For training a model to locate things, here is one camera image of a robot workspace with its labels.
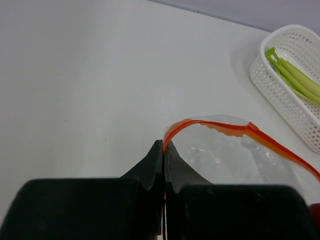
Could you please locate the green fake scallion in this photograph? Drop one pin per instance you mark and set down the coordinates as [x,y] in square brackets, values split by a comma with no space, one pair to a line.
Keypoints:
[302,85]

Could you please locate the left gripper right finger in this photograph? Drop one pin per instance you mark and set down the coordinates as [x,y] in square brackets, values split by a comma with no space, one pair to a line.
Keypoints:
[196,209]

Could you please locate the clear zip top bag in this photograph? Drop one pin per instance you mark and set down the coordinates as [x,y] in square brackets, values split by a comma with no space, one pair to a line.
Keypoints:
[226,149]

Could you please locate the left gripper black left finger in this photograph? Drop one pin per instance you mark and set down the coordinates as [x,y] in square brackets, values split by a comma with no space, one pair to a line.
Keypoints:
[124,208]

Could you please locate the white perforated plastic basket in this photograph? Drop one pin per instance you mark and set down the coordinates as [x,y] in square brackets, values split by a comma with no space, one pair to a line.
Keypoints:
[299,46]

